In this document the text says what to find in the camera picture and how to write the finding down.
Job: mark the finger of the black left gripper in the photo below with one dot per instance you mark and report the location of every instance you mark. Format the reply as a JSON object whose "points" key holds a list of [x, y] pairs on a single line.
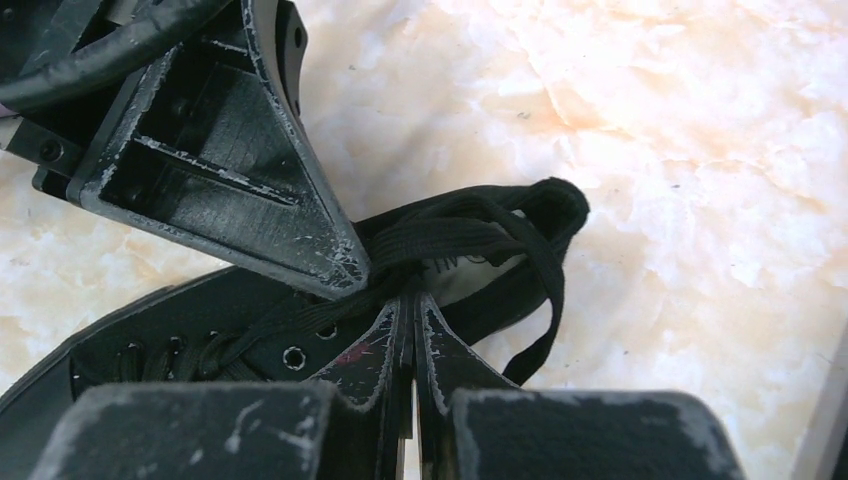
{"points": [[280, 41]]}

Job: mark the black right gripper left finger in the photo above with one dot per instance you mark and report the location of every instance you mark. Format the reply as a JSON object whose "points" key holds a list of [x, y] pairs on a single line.
{"points": [[358, 408]]}

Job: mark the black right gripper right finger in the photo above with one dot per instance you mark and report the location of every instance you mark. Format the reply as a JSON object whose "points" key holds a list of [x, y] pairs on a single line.
{"points": [[447, 371]]}

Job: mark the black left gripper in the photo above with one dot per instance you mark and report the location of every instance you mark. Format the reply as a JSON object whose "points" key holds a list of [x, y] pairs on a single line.
{"points": [[184, 146]]}

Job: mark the black canvas sneaker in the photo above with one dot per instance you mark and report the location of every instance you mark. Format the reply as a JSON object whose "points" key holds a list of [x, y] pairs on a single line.
{"points": [[230, 299]]}

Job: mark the black shoelace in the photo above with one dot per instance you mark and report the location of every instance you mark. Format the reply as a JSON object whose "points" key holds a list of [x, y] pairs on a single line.
{"points": [[534, 231]]}

